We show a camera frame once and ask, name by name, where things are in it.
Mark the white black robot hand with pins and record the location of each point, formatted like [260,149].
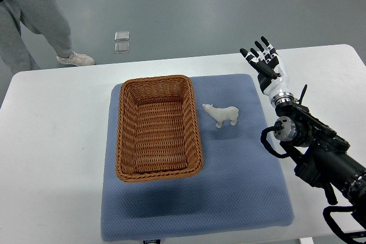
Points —
[271,72]

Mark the white toy bear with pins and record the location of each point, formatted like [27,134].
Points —
[222,114]

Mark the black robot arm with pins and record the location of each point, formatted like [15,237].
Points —
[321,160]

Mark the brown wicker basket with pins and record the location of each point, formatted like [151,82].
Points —
[158,135]

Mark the blue quilted mat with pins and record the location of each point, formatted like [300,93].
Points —
[240,187]

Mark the upper metal floor plate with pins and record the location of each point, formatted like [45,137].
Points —
[121,36]

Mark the white sneaker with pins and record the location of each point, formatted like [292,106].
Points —
[77,60]

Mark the person in grey trousers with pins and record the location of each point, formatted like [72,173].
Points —
[41,17]

